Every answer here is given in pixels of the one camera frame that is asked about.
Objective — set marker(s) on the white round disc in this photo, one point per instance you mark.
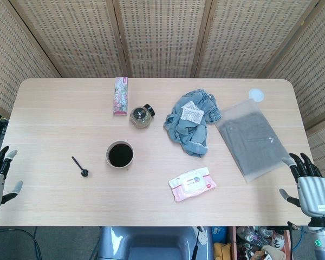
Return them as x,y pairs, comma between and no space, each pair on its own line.
256,95

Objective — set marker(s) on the black plastic spoon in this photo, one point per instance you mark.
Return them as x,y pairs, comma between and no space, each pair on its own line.
84,172

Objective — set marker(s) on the pink floral cardboard box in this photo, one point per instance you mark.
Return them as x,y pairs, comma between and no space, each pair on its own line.
121,94

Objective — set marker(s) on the white perforated bracket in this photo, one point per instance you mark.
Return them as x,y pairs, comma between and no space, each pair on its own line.
203,237

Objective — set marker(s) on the yellow cloth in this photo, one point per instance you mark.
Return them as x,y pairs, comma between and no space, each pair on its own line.
222,250

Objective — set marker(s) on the grey garment in plastic bag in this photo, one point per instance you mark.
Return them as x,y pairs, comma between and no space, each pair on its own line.
253,140

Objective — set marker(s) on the blue box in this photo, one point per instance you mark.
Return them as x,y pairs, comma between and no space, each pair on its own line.
219,233

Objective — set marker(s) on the glass jar with black lid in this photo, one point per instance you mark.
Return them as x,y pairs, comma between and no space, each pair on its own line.
139,116

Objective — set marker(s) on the crumpled blue denim garment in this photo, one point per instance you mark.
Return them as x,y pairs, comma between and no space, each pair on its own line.
187,135

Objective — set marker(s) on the cup of dark coffee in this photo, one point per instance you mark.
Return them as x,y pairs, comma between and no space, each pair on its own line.
120,155

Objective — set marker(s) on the red crate of clutter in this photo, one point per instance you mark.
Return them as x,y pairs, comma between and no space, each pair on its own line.
257,243

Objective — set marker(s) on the pink wet wipes pack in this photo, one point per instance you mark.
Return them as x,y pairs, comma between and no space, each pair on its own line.
192,184

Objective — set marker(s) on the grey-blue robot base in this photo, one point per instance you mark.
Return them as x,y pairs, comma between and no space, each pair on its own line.
151,243

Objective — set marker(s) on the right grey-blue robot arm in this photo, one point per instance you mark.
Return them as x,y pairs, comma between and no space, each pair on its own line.
323,238

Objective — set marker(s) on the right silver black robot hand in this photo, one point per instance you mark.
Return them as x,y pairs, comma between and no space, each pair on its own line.
315,195

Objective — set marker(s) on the woven bamboo folding screen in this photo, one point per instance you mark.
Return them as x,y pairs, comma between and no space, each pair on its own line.
162,38

